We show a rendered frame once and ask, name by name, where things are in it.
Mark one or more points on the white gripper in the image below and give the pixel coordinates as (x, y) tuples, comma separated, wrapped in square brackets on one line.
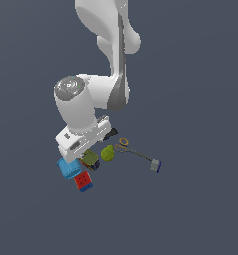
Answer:
[(80, 139)]

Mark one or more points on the yellow-green pear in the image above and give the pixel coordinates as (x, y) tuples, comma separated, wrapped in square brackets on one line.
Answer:
[(107, 153)]

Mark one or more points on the olive and navy box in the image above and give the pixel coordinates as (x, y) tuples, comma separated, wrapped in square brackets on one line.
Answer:
[(90, 159)]

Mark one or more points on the grey and navy small block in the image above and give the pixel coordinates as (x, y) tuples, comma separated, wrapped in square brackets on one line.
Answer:
[(155, 165)]

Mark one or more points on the blue cylindrical cup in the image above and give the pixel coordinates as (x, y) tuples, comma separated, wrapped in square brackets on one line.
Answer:
[(68, 168)]

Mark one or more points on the red and blue cube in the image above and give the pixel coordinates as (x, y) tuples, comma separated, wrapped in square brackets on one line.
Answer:
[(83, 182)]

